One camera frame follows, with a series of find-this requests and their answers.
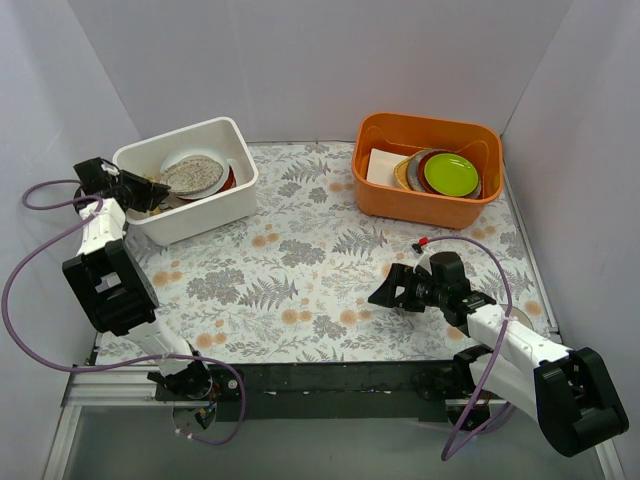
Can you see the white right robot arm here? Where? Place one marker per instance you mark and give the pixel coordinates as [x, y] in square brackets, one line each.
[569, 393]

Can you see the lime green plate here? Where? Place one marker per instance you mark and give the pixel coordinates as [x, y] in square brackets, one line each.
[451, 174]

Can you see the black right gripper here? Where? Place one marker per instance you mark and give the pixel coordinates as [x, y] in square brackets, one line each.
[408, 290]

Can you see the grey plate in bin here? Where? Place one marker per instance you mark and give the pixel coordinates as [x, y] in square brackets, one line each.
[412, 176]

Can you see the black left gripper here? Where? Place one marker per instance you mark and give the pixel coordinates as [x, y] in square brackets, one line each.
[133, 188]

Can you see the yellow basket plate in bin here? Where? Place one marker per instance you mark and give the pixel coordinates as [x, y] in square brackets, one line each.
[400, 174]

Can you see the white plastic bin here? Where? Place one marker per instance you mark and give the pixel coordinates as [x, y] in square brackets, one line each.
[220, 134]

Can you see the red lacquer round plate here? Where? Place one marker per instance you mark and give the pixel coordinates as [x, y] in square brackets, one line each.
[229, 183]

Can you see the floral patterned table mat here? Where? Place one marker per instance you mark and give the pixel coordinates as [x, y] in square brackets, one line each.
[291, 282]

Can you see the aluminium frame rail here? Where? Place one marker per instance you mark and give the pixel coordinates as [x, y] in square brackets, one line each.
[111, 428]

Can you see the speckled oval ceramic plate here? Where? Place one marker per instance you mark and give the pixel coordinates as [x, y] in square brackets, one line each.
[193, 174]

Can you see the yellow woven bamboo mat plate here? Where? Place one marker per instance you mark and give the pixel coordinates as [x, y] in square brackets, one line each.
[157, 209]

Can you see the dark red plate in bin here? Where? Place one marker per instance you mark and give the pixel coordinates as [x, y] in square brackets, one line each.
[421, 173]

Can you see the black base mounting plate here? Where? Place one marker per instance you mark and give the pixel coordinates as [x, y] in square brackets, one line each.
[420, 389]

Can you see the white square plate in bin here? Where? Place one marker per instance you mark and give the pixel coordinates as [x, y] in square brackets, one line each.
[381, 167]

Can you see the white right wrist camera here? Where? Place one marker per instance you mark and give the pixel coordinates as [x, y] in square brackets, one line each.
[422, 256]

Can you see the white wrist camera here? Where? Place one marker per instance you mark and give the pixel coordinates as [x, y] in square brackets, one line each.
[110, 167]
[422, 256]

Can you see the white deep bowl plate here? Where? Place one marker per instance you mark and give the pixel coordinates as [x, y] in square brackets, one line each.
[174, 157]

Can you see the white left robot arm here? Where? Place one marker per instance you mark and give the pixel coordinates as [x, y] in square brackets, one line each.
[111, 287]

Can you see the orange plastic bin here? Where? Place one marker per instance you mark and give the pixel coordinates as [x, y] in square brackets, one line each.
[407, 134]

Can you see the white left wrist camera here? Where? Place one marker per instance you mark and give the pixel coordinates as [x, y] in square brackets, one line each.
[110, 167]

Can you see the small beige saucer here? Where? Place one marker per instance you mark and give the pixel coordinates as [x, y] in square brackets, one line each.
[517, 315]

